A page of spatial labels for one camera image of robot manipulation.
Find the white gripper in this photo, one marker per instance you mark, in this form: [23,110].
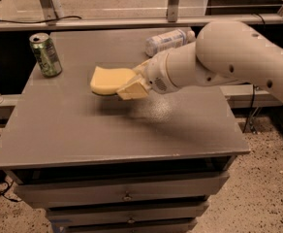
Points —
[157,72]

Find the yellow sponge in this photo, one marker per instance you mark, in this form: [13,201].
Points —
[107,81]

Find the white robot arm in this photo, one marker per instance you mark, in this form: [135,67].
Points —
[224,52]

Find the green soda can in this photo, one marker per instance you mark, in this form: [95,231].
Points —
[45,54]

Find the clear plastic water bottle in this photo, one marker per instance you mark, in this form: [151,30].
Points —
[173,39]

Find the grey drawer cabinet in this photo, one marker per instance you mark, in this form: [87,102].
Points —
[60,132]

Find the middle grey drawer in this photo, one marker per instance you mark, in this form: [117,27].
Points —
[128,213]

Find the grey drawer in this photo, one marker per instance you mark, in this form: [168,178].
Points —
[57,195]
[182,225]
[128,213]

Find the top grey drawer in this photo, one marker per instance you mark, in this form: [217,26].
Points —
[57,195]

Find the bottom grey drawer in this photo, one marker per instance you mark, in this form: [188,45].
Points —
[182,225]

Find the metal frame rail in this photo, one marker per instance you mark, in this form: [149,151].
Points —
[67,24]

